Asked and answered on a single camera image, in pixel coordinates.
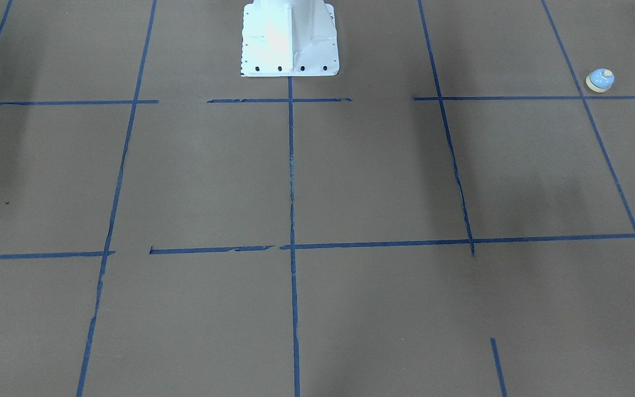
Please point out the blue cream call bell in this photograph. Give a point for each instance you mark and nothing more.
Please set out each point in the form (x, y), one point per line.
(600, 80)

